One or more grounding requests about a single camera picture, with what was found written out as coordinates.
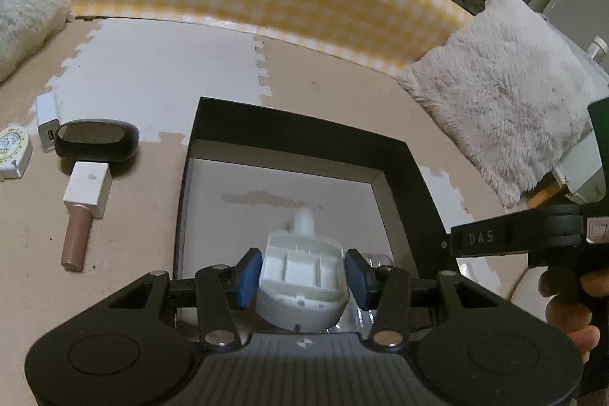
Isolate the person's right hand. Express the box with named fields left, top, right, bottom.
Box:
left=539, top=268, right=609, bottom=365

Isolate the white block with beige handle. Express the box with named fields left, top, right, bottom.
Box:
left=60, top=161, right=112, bottom=272

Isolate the black cardboard box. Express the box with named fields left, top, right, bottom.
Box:
left=175, top=96, right=458, bottom=340

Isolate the white usb charger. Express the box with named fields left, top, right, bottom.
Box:
left=36, top=93, right=62, bottom=153

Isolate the black oval case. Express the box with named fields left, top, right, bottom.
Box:
left=54, top=119, right=141, bottom=163

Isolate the white round table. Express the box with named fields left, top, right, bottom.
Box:
left=509, top=267, right=550, bottom=316

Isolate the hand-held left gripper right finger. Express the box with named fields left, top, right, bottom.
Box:
left=343, top=248, right=512, bottom=352

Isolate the white yellow tape measure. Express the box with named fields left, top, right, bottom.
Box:
left=0, top=125, right=33, bottom=182

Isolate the white cabinet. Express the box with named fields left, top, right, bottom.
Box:
left=552, top=127, right=603, bottom=205

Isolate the white plastic housing part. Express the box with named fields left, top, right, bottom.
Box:
left=256, top=210, right=352, bottom=333

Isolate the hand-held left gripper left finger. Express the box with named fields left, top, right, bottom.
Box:
left=102, top=246, right=265, bottom=352

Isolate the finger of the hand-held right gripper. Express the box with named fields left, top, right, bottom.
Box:
left=442, top=208, right=534, bottom=258

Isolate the large fluffy white pillow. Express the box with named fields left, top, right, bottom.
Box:
left=395, top=0, right=598, bottom=209

